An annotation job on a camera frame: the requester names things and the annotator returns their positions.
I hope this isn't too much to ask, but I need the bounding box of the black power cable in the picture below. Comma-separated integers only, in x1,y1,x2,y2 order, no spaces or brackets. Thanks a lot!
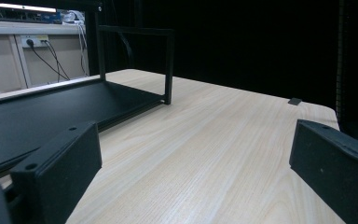
27,39,71,81
44,40,63,83

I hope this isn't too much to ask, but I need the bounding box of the black metal two-tier rack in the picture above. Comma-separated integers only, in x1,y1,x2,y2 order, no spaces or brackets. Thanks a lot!
0,0,175,183

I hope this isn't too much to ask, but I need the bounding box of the white partition post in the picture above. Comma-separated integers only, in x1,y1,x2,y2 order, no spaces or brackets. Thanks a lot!
8,34,33,90

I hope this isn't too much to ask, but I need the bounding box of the white cable bundle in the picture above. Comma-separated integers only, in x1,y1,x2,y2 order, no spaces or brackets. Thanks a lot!
62,10,90,77

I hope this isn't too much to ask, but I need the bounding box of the dark curtain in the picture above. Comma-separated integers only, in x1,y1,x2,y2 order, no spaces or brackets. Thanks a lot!
103,0,358,145

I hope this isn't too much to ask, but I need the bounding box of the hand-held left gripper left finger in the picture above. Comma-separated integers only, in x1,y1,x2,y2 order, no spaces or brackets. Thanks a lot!
9,120,103,224

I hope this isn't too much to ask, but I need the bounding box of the white light strip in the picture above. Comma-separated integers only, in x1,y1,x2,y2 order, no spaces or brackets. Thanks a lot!
0,0,58,14

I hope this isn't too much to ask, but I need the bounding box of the white wall power outlet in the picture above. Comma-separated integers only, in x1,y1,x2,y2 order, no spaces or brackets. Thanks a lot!
21,35,50,49

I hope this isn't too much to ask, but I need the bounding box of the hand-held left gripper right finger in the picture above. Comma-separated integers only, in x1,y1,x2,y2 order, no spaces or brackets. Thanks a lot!
288,119,358,224

